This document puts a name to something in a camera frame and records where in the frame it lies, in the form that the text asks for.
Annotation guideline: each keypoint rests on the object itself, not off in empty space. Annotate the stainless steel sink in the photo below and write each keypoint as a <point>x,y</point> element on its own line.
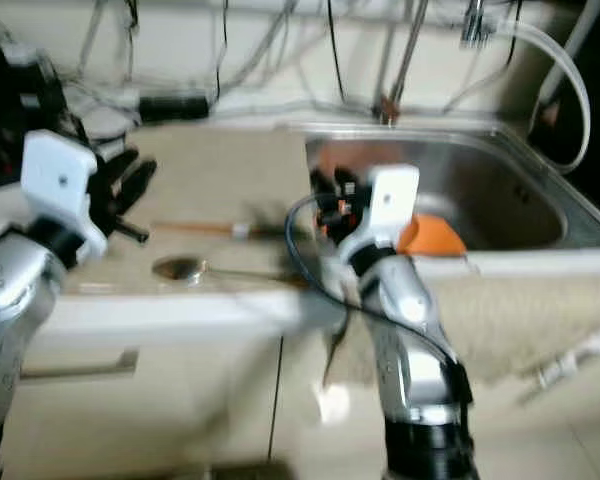
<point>510,200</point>

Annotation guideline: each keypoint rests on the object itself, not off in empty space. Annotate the beige counter mat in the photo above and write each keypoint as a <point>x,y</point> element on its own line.
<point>220,170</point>

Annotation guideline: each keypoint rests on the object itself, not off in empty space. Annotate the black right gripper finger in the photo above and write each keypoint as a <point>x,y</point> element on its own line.
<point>322,186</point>
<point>347,181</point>

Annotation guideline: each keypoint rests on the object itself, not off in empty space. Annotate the brass coloured spoon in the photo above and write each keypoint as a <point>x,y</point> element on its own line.
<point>178,268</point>

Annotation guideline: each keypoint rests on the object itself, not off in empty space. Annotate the chrome water valve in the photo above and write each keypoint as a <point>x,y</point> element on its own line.
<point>475,25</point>

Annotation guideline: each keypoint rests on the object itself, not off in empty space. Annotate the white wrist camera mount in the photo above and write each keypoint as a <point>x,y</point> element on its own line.
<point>58,175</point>
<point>395,195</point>

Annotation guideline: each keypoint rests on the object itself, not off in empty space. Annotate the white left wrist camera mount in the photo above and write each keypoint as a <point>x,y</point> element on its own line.
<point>58,175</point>

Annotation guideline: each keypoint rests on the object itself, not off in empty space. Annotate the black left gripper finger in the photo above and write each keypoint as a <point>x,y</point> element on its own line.
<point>117,170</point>
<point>138,188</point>

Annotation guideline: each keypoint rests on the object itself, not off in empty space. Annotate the white base cabinet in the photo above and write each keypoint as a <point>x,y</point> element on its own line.
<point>220,400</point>

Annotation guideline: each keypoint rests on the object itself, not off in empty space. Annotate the black power brick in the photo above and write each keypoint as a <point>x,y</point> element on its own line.
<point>172,108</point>

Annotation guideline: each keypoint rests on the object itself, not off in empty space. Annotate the beige hanging towel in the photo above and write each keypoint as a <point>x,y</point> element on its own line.
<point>540,320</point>

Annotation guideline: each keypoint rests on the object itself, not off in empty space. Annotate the black wall adapter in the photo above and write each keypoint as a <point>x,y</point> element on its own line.
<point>20,100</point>

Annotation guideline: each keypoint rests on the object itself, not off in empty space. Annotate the steel faucet pipe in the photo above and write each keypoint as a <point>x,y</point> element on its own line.
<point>409,50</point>

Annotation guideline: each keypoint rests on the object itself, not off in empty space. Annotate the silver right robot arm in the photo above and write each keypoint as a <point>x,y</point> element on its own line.
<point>410,350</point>

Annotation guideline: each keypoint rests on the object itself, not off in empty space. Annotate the white grey wand tube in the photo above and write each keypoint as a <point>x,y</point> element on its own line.
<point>570,50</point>

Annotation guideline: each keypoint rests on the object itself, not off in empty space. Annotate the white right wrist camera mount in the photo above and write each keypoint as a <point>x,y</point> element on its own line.
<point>395,195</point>

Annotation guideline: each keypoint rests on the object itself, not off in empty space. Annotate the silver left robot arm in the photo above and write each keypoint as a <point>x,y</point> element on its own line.
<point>15,320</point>

